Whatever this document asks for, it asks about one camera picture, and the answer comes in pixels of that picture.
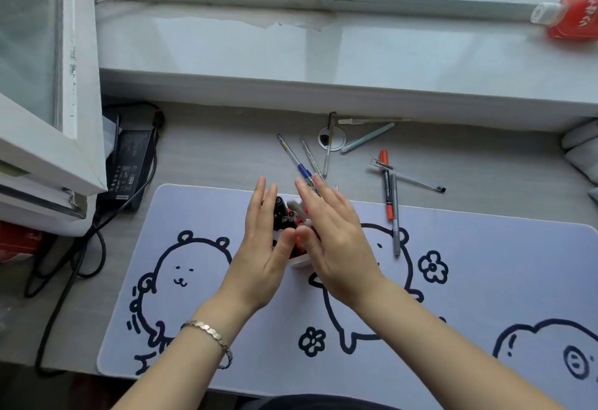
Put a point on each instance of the person's right hand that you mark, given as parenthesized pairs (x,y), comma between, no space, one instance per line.
(341,251)

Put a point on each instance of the person's left hand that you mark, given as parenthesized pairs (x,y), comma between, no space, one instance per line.
(250,260)

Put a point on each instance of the person's right little finger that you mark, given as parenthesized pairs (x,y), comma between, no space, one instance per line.
(357,230)

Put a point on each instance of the person's right thumb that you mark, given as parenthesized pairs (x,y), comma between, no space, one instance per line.
(306,238)

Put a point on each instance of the person's left thumb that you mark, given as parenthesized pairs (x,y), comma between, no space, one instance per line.
(284,244)

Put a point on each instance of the person's left middle finger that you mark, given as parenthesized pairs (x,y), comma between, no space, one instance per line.
(256,204)

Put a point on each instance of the person's right middle finger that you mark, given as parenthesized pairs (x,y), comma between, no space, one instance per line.
(326,197)

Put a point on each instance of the white pen holder cup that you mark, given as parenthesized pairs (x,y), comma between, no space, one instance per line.
(299,262)

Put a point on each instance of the person's left forearm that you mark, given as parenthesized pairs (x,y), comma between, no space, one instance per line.
(196,363)

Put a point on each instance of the person's right forearm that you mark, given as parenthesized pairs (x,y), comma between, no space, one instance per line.
(448,353)

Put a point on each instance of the red pen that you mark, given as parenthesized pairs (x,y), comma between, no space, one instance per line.
(303,215)

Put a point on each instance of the black marker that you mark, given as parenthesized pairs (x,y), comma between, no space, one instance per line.
(284,213)

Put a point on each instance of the clear grey pen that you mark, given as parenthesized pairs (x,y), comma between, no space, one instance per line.
(309,155)

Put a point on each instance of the blue capped clear pen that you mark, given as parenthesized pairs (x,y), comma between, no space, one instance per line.
(294,159)

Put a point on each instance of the orange capped marker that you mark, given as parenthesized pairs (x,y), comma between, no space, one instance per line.
(386,185)

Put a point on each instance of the dark brown pen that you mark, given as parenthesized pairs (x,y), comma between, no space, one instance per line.
(329,143)

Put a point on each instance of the pale green pen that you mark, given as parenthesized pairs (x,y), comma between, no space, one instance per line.
(369,137)

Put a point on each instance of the clear pen with black cap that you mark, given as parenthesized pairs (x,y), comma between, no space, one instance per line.
(411,177)

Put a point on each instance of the slim white pen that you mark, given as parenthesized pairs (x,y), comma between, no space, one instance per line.
(369,121)

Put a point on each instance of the bear print desk mat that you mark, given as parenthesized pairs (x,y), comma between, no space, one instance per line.
(467,274)

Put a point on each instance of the black power adapter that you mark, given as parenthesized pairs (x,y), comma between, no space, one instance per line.
(131,162)

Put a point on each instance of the white stone window sill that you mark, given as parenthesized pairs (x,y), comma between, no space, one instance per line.
(327,59)

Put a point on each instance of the person's dark clothing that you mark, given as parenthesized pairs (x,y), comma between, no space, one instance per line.
(327,402)

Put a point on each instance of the white cushion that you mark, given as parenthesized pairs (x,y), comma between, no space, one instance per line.
(584,152)

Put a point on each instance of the red box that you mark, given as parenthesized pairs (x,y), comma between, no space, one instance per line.
(18,241)

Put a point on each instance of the white open window sash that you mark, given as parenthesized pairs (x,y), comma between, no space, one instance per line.
(42,64)

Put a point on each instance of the red bottle with white cap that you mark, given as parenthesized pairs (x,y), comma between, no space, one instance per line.
(572,15)

